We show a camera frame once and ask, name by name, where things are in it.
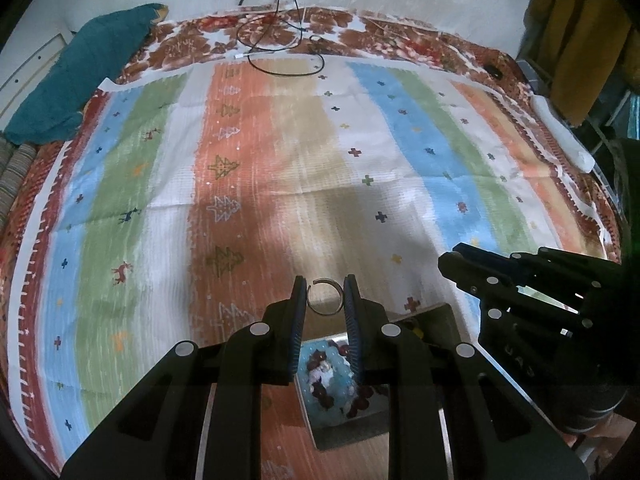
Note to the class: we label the white rolled cloth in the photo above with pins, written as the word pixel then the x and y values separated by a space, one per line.
pixel 572 148

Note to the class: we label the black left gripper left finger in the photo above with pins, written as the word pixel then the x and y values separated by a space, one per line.
pixel 267 352

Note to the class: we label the teal pillow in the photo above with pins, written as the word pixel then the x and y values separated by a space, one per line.
pixel 54 110

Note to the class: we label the yellow hanging garment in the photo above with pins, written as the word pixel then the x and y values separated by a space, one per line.
pixel 581 44

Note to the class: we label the jewelry box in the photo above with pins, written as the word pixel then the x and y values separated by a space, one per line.
pixel 337 411

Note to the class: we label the striped grey mattress edge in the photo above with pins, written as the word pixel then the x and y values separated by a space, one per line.
pixel 15 163

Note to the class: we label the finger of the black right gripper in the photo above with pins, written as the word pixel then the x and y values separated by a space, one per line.
pixel 489 277

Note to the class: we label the red floral bedsheet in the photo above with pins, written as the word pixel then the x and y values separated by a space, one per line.
pixel 350 30

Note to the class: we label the striped colourful cloth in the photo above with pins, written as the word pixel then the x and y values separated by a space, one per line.
pixel 300 209

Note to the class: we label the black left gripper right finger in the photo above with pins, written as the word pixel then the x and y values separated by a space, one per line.
pixel 380 351

